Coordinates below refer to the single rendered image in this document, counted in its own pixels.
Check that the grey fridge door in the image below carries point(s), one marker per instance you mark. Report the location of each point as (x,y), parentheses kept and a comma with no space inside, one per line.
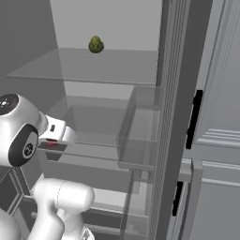
(175,93)

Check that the glass fridge shelf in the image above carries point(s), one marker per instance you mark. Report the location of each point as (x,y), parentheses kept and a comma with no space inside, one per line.
(97,137)
(93,67)

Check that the grey fridge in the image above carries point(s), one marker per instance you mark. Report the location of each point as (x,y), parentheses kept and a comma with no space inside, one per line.
(103,25)

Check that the grey cupboard door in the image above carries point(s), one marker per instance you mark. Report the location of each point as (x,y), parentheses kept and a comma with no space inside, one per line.
(223,78)
(218,203)

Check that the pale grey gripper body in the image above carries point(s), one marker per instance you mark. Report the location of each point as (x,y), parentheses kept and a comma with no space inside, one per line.
(70,135)

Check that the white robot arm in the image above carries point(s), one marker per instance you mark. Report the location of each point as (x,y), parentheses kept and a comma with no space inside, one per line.
(18,125)

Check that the red strawberry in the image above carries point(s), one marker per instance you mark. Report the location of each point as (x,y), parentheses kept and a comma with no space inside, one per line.
(52,144)

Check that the clear fridge door bin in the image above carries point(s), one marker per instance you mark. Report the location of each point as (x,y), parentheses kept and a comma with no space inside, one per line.
(140,131)
(137,206)

